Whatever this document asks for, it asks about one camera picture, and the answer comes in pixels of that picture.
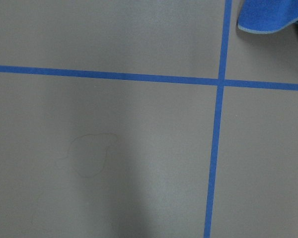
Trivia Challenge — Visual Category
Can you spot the blue microfiber towel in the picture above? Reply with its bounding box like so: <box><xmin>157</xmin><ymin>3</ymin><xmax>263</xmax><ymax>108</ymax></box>
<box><xmin>237</xmin><ymin>0</ymin><xmax>298</xmax><ymax>34</ymax></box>

